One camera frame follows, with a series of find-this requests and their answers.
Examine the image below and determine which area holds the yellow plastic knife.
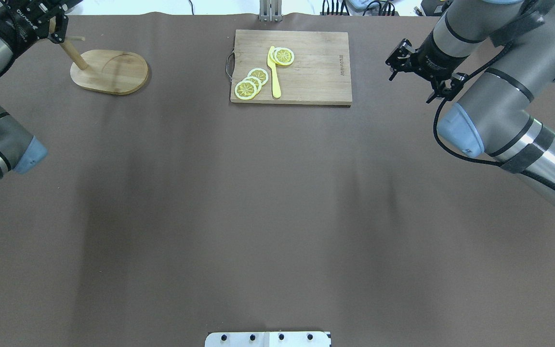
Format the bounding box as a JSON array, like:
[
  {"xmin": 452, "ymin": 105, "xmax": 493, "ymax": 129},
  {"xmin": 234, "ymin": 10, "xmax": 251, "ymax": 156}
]
[{"xmin": 266, "ymin": 46, "xmax": 282, "ymax": 99}]

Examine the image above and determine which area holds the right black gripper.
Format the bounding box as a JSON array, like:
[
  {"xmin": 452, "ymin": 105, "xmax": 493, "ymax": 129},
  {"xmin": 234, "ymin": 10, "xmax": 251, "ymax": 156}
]
[{"xmin": 386, "ymin": 38, "xmax": 468, "ymax": 104}]

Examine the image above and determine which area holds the aluminium frame post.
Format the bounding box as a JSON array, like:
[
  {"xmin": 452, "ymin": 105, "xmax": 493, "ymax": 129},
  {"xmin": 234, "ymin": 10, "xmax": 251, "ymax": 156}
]
[{"xmin": 258, "ymin": 0, "xmax": 283, "ymax": 23}]

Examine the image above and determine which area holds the lemon slice end of row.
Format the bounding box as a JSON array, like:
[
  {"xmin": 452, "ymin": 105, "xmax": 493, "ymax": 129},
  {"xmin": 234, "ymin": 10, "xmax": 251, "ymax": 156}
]
[{"xmin": 234, "ymin": 80, "xmax": 257, "ymax": 100}]

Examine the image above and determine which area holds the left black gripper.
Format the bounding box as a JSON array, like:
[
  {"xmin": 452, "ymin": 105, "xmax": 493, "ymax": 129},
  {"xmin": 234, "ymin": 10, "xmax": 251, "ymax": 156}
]
[{"xmin": 0, "ymin": 0, "xmax": 73, "ymax": 44}]

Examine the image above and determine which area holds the wooden cup storage rack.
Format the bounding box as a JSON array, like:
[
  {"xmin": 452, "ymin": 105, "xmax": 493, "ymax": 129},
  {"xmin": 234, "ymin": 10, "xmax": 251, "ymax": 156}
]
[{"xmin": 60, "ymin": 40, "xmax": 149, "ymax": 96}]

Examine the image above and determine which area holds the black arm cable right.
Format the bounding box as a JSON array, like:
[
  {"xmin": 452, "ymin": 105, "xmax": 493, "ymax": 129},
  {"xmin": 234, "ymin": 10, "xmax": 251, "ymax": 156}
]
[{"xmin": 433, "ymin": 43, "xmax": 555, "ymax": 198}]

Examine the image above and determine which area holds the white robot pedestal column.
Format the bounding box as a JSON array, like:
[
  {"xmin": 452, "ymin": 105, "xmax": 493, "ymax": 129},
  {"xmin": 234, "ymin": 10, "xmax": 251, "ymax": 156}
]
[{"xmin": 204, "ymin": 330, "xmax": 332, "ymax": 347}]

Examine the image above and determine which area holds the lemon slice middle of row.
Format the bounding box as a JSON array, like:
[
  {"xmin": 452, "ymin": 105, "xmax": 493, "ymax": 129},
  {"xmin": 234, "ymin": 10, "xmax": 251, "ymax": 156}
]
[{"xmin": 244, "ymin": 76, "xmax": 263, "ymax": 93}]

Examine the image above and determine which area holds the wooden cutting board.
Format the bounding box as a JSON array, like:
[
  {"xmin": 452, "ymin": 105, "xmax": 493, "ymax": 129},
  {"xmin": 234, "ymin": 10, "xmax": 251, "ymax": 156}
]
[{"xmin": 230, "ymin": 29, "xmax": 353, "ymax": 107}]

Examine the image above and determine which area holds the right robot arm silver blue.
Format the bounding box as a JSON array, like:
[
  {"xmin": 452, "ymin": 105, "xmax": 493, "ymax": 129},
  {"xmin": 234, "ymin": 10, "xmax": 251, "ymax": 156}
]
[{"xmin": 385, "ymin": 0, "xmax": 555, "ymax": 205}]

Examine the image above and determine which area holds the lemon slice by knife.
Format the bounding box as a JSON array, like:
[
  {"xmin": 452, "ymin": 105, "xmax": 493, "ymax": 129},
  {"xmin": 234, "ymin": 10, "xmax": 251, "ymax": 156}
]
[{"xmin": 271, "ymin": 47, "xmax": 295, "ymax": 66}]

